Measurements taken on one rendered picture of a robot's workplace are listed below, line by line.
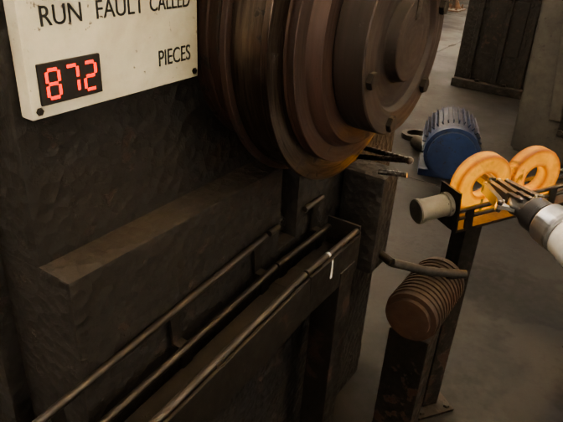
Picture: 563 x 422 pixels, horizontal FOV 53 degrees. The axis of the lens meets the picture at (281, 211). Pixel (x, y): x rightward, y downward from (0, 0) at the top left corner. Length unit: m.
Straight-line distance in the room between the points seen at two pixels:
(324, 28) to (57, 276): 0.45
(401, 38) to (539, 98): 2.91
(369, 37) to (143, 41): 0.28
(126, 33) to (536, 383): 1.67
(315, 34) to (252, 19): 0.08
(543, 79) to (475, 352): 2.03
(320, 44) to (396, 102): 0.21
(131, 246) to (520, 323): 1.72
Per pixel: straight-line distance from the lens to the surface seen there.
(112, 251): 0.76
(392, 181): 1.21
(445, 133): 3.05
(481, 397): 1.91
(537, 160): 1.51
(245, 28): 0.74
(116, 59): 0.71
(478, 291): 2.36
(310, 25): 0.75
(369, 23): 0.75
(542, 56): 3.67
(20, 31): 0.64
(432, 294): 1.33
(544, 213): 1.26
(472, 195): 1.42
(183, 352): 0.89
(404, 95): 0.93
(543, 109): 3.70
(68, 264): 0.75
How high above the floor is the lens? 1.27
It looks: 28 degrees down
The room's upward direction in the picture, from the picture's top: 4 degrees clockwise
